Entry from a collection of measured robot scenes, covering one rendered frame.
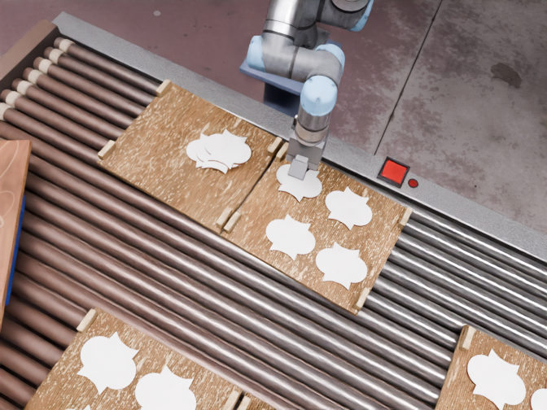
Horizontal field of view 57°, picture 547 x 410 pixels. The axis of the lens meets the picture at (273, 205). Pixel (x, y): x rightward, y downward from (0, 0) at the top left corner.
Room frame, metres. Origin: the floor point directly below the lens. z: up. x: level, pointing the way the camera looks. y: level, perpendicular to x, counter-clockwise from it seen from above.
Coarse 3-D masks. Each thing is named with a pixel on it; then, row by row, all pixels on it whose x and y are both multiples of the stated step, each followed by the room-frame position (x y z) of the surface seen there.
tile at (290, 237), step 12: (288, 216) 0.61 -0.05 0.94; (276, 228) 0.57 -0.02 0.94; (288, 228) 0.57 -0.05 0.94; (300, 228) 0.58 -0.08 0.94; (276, 240) 0.53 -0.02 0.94; (288, 240) 0.54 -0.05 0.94; (300, 240) 0.54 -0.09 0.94; (312, 240) 0.55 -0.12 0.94; (288, 252) 0.50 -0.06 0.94; (300, 252) 0.51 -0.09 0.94
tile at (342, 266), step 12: (324, 252) 0.52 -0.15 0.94; (336, 252) 0.52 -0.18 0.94; (348, 252) 0.53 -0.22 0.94; (324, 264) 0.48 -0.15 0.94; (336, 264) 0.49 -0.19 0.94; (348, 264) 0.49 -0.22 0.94; (360, 264) 0.50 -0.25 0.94; (324, 276) 0.45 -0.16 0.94; (336, 276) 0.46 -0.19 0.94; (348, 276) 0.46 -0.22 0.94; (360, 276) 0.47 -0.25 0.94; (348, 288) 0.43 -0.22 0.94
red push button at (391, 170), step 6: (390, 162) 0.84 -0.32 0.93; (384, 168) 0.82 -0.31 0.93; (390, 168) 0.82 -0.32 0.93; (396, 168) 0.82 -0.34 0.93; (402, 168) 0.83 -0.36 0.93; (384, 174) 0.80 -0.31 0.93; (390, 174) 0.80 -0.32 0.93; (396, 174) 0.80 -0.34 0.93; (402, 174) 0.81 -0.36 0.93; (396, 180) 0.78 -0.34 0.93
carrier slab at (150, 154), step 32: (192, 96) 0.97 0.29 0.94; (128, 128) 0.82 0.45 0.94; (160, 128) 0.83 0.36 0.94; (192, 128) 0.85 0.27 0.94; (224, 128) 0.87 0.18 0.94; (256, 128) 0.89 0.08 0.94; (128, 160) 0.71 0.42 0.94; (160, 160) 0.73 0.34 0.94; (256, 160) 0.77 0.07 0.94; (160, 192) 0.63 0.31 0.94; (192, 192) 0.64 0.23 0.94; (224, 192) 0.66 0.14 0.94
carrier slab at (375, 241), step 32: (256, 192) 0.67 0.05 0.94; (352, 192) 0.72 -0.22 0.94; (256, 224) 0.57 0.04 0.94; (320, 224) 0.60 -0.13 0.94; (384, 224) 0.63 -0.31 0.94; (256, 256) 0.48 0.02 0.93; (288, 256) 0.50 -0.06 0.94; (384, 256) 0.54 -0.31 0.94; (320, 288) 0.42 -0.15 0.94; (352, 288) 0.44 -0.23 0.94
